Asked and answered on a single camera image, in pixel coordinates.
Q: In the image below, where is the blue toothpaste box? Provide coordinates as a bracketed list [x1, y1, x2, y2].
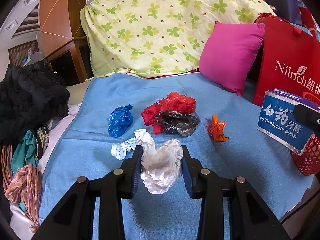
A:
[258, 89, 312, 154]

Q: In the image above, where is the white plastic bag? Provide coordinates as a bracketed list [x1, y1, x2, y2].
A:
[111, 129, 183, 194]

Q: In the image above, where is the blue plastic bag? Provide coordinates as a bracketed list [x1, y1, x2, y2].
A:
[108, 105, 133, 137]

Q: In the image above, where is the black plastic bag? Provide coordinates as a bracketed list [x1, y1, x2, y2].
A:
[155, 110, 200, 137]

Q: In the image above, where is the red plastic bag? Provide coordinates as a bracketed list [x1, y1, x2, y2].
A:
[158, 92, 196, 114]
[141, 103, 164, 134]

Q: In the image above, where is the red plastic mesh basket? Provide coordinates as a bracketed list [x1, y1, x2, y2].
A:
[291, 92, 319, 176]

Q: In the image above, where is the red Nilrich paper bag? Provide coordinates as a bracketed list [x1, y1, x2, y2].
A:
[253, 18, 319, 106]

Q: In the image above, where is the striped colourful cloth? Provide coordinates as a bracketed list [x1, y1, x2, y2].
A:
[1, 145, 42, 233]

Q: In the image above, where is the teal garment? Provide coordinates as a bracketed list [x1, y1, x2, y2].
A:
[11, 130, 39, 173]

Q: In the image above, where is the orange crumpled wrapper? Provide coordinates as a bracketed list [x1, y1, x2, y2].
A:
[207, 114, 229, 141]

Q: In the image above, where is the magenta pillow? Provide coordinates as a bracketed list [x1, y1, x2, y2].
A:
[199, 21, 265, 96]

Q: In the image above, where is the red shiny foil bag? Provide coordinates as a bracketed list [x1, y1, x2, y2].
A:
[255, 12, 283, 24]

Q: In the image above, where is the pile of black clothes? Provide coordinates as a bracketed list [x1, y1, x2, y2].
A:
[1, 61, 70, 144]

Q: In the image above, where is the wooden headboard cabinet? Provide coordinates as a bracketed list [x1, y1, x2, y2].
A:
[39, 0, 93, 86]

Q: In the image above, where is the clover-print yellow quilt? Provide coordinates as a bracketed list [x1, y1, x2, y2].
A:
[80, 0, 272, 77]

